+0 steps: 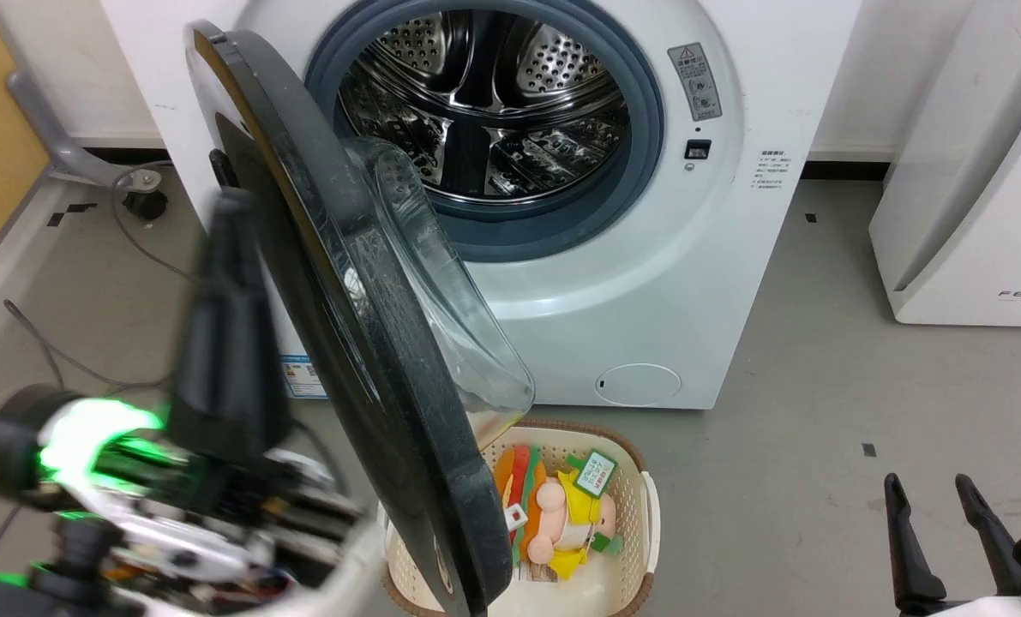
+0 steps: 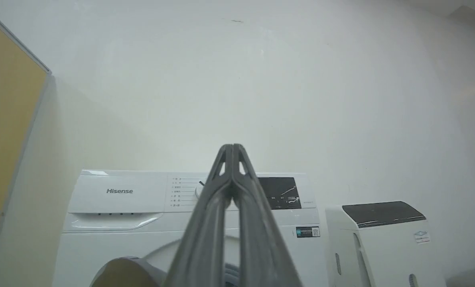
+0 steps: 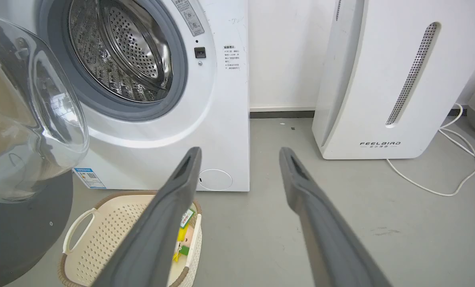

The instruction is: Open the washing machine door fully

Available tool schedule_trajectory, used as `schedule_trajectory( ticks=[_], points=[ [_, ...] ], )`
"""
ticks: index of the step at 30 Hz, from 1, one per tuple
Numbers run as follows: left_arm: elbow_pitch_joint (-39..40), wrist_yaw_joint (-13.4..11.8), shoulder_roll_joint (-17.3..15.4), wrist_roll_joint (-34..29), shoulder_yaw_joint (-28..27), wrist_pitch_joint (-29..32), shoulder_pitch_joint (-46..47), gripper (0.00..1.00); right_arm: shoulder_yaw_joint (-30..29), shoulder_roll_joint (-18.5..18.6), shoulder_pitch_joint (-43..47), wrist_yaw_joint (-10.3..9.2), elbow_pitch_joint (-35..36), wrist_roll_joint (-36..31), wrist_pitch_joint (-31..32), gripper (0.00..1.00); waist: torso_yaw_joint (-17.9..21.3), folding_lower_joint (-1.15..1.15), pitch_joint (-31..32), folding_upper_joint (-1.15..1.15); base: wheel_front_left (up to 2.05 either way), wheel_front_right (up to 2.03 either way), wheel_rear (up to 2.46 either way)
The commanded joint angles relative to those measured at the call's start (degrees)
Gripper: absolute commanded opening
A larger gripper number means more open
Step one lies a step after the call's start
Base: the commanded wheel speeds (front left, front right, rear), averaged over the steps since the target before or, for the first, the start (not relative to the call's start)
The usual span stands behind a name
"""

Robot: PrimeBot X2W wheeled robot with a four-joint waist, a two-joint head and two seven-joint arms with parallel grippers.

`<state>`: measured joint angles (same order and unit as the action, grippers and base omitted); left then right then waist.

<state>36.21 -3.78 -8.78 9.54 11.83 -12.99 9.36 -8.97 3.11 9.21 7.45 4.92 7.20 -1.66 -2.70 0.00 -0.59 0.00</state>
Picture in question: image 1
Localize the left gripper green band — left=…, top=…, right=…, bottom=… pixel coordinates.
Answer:
left=0, top=189, right=367, bottom=594

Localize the black round washing machine door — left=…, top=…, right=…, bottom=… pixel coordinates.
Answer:
left=184, top=21, right=535, bottom=617

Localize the steel washing machine drum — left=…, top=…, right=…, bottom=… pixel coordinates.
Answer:
left=336, top=9, right=632, bottom=207

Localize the white front-load washing machine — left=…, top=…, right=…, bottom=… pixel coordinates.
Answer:
left=99, top=0, right=862, bottom=410

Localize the grey rubber door gasket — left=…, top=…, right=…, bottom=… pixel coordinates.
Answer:
left=304, top=0, right=666, bottom=263

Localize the blue white energy label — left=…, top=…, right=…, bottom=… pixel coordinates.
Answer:
left=279, top=352, right=330, bottom=400

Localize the black caster wheel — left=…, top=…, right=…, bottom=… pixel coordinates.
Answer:
left=122, top=189, right=169, bottom=221

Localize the grey metal stand leg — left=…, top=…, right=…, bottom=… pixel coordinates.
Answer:
left=6, top=70, right=162, bottom=190

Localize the white appliance cabinet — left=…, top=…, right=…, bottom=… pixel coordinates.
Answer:
left=868, top=0, right=1021, bottom=327

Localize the beige plastic laundry basket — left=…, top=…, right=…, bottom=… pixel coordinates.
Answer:
left=381, top=418, right=662, bottom=617

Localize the orange green striped plush toy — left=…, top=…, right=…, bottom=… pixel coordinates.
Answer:
left=493, top=445, right=550, bottom=568

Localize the round white filter cover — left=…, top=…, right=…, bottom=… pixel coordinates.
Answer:
left=595, top=362, right=683, bottom=408

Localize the green white hang tag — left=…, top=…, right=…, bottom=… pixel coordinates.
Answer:
left=574, top=450, right=619, bottom=499

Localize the doll with yellow hat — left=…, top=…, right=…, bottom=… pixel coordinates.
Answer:
left=523, top=468, right=623, bottom=581

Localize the grey warning sticker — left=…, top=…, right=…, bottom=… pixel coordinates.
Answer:
left=667, top=42, right=724, bottom=123

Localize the thin grey floor cable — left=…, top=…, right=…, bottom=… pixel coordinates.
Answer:
left=111, top=161, right=200, bottom=285

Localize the thin dark floor cable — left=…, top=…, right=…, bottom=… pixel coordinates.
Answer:
left=3, top=299, right=171, bottom=397

